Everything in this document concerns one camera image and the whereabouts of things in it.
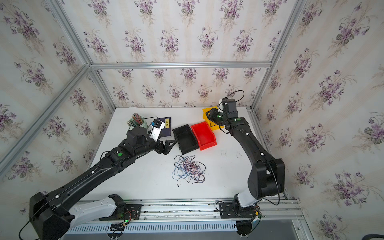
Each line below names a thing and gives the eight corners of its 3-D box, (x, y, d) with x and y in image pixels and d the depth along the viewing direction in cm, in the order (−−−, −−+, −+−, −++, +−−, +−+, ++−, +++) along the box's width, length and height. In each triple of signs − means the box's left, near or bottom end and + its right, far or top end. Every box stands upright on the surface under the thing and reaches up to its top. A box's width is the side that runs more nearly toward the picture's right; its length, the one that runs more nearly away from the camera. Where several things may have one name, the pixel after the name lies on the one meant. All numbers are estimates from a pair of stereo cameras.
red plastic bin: (200, 151, 96) (200, 145, 91) (191, 131, 107) (191, 125, 102) (216, 145, 99) (217, 140, 94) (205, 126, 110) (206, 120, 105)
